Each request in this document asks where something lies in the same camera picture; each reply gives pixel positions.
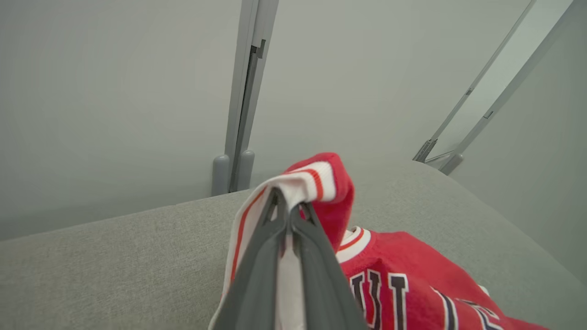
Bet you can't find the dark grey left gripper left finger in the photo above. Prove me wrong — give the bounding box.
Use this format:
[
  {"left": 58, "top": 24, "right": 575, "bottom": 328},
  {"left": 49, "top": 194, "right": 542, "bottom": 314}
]
[{"left": 209, "top": 187, "right": 289, "bottom": 330}]

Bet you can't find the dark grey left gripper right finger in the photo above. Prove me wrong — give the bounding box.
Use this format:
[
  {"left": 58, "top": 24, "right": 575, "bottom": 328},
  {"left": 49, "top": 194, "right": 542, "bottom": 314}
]
[{"left": 289, "top": 201, "right": 368, "bottom": 330}]

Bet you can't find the red Bulls basketball jersey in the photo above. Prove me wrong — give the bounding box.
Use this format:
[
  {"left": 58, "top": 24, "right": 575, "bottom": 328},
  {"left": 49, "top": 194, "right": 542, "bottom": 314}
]
[{"left": 220, "top": 153, "right": 551, "bottom": 330}]

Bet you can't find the grey fabric sofa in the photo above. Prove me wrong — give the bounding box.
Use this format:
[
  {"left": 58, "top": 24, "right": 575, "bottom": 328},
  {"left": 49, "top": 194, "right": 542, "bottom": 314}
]
[{"left": 0, "top": 158, "right": 587, "bottom": 330}]

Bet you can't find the grey wall panel post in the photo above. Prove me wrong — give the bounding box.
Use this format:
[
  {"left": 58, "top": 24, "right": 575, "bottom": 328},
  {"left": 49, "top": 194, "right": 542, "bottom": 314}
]
[{"left": 211, "top": 0, "right": 280, "bottom": 197}]

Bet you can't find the thick grey metal frame bar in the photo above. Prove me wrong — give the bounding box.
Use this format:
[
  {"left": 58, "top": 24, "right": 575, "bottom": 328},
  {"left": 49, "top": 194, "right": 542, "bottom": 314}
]
[{"left": 438, "top": 0, "right": 587, "bottom": 176}]

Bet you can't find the thin grey metal frame bar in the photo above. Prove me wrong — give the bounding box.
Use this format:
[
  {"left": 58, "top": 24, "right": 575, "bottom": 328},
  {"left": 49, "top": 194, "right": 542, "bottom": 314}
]
[{"left": 413, "top": 0, "right": 537, "bottom": 163}]

